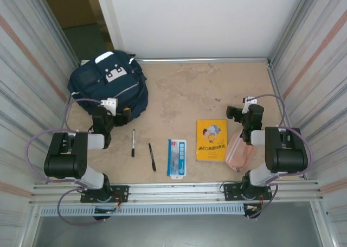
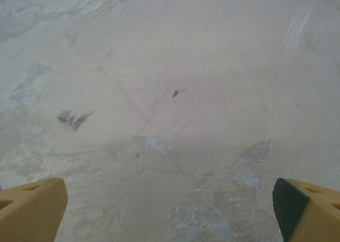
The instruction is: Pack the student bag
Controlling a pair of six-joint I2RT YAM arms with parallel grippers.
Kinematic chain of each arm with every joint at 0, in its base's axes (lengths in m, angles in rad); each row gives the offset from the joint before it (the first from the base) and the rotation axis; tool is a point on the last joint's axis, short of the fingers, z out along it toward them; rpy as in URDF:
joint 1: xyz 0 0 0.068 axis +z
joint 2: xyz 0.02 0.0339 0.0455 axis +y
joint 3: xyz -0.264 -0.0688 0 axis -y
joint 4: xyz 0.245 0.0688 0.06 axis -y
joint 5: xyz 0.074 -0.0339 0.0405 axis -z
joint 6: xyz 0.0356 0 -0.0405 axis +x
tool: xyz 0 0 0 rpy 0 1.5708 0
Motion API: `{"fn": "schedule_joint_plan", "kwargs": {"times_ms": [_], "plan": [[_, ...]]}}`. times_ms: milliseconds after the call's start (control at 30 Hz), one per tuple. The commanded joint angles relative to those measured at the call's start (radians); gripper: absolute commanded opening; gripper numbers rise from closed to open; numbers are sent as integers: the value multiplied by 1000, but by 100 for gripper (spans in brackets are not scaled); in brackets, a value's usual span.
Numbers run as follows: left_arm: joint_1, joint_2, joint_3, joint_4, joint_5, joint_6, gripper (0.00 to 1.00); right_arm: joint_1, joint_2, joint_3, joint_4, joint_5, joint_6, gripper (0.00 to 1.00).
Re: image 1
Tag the navy blue backpack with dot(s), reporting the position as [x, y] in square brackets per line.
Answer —
[119, 89]

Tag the pink pencil case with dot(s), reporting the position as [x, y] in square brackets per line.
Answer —
[236, 157]

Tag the black marker pen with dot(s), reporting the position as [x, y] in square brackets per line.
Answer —
[151, 156]

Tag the yellow book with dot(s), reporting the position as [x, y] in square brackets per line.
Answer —
[211, 154]

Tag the blue white stationery package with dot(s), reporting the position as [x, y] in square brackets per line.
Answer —
[176, 160]

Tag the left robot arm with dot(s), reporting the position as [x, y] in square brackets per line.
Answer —
[62, 163]

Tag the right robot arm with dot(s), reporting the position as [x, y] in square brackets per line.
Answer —
[287, 157]

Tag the black and white marker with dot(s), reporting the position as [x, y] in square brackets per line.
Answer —
[133, 149]

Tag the small controller board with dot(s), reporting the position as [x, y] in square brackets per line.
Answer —
[253, 207]
[104, 210]

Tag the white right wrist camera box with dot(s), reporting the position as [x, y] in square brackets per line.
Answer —
[246, 106]

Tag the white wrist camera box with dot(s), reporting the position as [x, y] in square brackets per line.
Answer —
[109, 103]
[246, 106]

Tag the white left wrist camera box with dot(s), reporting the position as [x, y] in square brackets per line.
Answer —
[109, 103]

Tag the aluminium table side rail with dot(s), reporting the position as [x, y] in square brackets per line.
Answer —
[65, 122]
[275, 81]

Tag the aluminium table end rail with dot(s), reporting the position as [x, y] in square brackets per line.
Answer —
[203, 60]

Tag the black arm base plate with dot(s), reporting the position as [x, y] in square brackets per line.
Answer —
[231, 191]
[122, 194]

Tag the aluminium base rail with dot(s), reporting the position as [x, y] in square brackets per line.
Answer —
[176, 188]

